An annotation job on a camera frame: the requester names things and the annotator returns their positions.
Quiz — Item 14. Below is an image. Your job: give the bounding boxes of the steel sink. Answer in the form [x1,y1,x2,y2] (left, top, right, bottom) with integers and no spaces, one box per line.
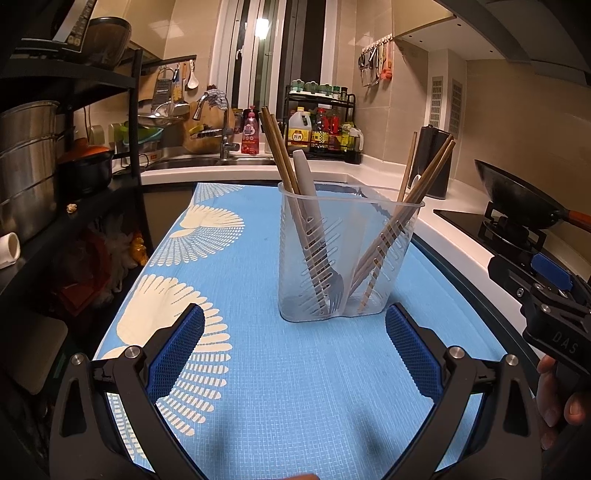
[143,154,278,171]

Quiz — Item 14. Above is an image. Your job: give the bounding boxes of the black wok with orange handle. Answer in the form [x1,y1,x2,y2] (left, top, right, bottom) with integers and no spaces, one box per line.
[475,159,591,232]

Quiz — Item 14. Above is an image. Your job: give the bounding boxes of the brown bowl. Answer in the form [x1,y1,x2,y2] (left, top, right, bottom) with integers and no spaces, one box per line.
[85,17,132,70]

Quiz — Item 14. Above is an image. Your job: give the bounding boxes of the wooden cutting board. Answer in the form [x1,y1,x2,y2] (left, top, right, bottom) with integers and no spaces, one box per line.
[181,99,232,155]

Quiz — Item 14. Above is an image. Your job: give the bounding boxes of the black cooking pot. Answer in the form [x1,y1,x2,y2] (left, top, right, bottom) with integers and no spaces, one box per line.
[58,138,115,199]

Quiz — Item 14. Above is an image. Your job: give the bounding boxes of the yellow-label oil bottle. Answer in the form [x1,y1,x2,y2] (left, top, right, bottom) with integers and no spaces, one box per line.
[286,107,311,153]

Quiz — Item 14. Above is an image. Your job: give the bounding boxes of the steel grater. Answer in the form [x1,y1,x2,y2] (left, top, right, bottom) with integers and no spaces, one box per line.
[154,67,172,104]

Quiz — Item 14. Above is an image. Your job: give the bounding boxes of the white-handled steel fork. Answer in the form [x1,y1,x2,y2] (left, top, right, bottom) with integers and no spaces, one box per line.
[293,149,345,315]

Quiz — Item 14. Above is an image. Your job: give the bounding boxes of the white roll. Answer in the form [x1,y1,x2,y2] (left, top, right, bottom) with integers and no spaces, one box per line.
[0,232,21,270]

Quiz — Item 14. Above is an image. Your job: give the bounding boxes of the steel kitchen faucet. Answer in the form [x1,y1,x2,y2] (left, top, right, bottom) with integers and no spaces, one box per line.
[191,92,241,162]

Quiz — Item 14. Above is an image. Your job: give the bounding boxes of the red-label sauce bottle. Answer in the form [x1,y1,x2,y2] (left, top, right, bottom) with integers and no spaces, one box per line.
[325,115,343,152]

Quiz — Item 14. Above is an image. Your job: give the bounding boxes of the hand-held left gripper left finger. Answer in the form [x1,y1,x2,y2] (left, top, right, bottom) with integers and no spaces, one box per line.
[48,302,207,480]

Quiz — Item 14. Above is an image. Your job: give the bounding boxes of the yellowish sauce bottle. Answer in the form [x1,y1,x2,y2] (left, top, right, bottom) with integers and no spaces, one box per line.
[342,121,364,153]

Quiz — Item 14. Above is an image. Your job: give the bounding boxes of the dark sauce bottle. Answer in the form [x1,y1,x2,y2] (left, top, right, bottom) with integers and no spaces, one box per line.
[310,108,328,153]

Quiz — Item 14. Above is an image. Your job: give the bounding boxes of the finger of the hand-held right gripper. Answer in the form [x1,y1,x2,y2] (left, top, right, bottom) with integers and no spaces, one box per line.
[488,255,539,303]
[531,254,591,296]

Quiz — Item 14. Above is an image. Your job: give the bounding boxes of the black metal shelf rack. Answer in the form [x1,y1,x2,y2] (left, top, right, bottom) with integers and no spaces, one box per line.
[0,37,197,352]

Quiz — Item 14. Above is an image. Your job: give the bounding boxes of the steel stockpot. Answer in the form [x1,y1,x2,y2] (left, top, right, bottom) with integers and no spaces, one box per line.
[0,100,63,243]

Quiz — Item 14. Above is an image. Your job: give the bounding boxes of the wooden chopstick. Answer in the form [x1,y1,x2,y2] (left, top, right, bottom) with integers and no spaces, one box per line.
[358,140,457,312]
[260,106,324,317]
[268,111,331,315]
[397,131,419,206]
[353,135,453,296]

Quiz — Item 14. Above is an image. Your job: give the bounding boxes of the black spice rack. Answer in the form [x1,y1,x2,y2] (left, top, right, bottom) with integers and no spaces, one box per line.
[284,80,363,165]

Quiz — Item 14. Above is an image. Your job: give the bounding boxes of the hanging kitchen tools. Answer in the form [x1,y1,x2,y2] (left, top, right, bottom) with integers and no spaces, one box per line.
[358,39,395,88]

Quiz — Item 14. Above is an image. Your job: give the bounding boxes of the black electric kettle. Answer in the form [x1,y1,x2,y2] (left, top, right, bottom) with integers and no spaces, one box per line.
[412,124,454,200]

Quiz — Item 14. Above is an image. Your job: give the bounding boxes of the green colander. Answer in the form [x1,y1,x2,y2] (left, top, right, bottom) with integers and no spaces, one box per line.
[113,120,164,144]

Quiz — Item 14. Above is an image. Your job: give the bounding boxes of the black gas stove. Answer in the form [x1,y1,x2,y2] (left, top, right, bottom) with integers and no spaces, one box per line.
[433,203,591,278]

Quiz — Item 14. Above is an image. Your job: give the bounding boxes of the grey range hood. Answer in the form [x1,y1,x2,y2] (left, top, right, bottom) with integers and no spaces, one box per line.
[438,0,591,88]

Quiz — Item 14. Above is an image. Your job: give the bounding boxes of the white wall vent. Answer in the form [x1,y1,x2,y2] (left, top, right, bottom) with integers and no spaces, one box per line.
[431,76,444,127]
[450,79,463,136]

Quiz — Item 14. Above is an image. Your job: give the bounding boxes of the red dish soap bottle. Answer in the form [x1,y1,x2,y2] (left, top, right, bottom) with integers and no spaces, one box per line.
[241,105,259,155]

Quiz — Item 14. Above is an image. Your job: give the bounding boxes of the blue patterned table mat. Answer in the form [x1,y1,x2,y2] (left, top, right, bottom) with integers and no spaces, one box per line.
[92,182,513,480]

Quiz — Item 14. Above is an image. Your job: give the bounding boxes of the row of green-lidded spice jars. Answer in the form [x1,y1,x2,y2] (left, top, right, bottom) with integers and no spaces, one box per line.
[288,80,348,100]

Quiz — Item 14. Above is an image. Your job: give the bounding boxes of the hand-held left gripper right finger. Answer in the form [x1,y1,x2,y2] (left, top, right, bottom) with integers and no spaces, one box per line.
[385,303,542,480]

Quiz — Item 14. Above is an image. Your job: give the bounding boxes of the clear plastic utensil holder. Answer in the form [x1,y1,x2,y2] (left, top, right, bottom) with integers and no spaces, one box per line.
[278,181,426,324]

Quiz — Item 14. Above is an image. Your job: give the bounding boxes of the white-framed window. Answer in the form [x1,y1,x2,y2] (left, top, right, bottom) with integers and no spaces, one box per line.
[212,0,356,112]

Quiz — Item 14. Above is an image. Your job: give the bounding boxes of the person's right hand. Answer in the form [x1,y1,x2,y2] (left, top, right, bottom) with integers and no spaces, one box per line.
[536,355,591,450]

